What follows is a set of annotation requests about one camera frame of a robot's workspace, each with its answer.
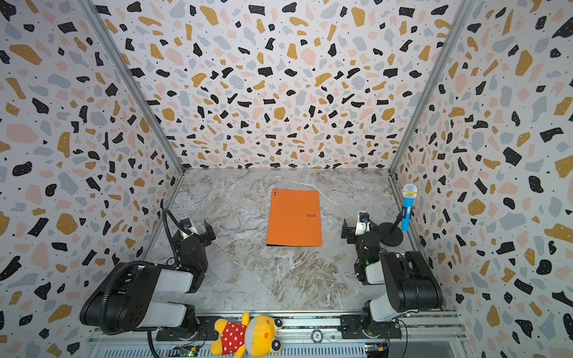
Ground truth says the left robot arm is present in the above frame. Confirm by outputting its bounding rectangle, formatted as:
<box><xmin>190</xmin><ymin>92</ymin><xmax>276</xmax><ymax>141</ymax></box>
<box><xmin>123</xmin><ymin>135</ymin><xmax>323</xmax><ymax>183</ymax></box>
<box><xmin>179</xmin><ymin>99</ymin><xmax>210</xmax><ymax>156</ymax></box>
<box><xmin>79</xmin><ymin>218</ymin><xmax>216</xmax><ymax>339</ymax></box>

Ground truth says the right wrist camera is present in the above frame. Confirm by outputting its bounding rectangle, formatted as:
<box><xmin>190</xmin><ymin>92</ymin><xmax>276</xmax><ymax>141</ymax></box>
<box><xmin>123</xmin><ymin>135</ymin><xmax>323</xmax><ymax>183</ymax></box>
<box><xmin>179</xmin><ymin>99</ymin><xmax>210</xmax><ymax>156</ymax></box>
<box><xmin>355</xmin><ymin>212</ymin><xmax>370</xmax><ymax>236</ymax></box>

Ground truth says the poker chip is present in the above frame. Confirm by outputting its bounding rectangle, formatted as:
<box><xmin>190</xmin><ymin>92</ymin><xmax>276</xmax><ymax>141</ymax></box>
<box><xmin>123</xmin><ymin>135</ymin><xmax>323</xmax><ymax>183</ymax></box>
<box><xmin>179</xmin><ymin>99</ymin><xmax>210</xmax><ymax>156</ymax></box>
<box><xmin>311</xmin><ymin>330</ymin><xmax>323</xmax><ymax>343</ymax></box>

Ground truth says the orange folder black inside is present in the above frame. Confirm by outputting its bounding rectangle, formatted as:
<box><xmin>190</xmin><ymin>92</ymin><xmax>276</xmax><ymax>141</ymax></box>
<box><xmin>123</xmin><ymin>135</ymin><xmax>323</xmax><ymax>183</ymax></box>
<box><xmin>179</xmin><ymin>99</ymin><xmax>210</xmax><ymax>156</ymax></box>
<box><xmin>267</xmin><ymin>189</ymin><xmax>322</xmax><ymax>247</ymax></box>

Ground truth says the blue toy microphone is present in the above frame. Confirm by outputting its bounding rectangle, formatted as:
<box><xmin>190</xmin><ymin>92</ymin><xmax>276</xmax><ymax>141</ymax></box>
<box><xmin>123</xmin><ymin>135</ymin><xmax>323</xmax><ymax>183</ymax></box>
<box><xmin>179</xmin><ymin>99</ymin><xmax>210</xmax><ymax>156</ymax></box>
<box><xmin>401</xmin><ymin>183</ymin><xmax>418</xmax><ymax>233</ymax></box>

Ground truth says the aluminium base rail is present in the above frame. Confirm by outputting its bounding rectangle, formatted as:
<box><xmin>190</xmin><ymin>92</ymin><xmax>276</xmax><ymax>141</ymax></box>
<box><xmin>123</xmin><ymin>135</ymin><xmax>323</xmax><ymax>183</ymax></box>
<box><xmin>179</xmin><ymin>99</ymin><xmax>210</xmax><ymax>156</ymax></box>
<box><xmin>82</xmin><ymin>310</ymin><xmax>473</xmax><ymax>357</ymax></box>

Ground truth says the green circuit board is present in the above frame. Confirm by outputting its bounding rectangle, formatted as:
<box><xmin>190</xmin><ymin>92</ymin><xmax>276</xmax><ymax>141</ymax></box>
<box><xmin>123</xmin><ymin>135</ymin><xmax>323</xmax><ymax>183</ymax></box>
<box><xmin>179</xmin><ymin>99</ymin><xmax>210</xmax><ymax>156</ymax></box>
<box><xmin>170</xmin><ymin>345</ymin><xmax>201</xmax><ymax>357</ymax></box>

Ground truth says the yellow plush toy red dress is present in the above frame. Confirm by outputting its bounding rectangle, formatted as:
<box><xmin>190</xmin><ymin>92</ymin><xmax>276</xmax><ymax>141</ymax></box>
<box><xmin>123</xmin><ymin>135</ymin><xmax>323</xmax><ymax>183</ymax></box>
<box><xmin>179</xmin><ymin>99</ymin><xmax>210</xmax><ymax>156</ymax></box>
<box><xmin>210</xmin><ymin>313</ymin><xmax>283</xmax><ymax>357</ymax></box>

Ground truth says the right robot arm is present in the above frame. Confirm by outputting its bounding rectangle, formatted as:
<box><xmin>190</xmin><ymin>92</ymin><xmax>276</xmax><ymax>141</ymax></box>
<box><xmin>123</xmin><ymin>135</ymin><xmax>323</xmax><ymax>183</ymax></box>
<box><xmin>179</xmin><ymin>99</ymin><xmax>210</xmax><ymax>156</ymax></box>
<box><xmin>341</xmin><ymin>211</ymin><xmax>443</xmax><ymax>337</ymax></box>

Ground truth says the right circuit board with wires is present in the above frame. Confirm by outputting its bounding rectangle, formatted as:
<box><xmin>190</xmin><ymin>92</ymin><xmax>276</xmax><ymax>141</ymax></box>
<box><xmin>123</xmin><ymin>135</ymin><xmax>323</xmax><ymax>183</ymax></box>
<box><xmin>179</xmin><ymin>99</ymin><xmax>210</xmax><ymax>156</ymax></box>
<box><xmin>365</xmin><ymin>342</ymin><xmax>389</xmax><ymax>358</ymax></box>

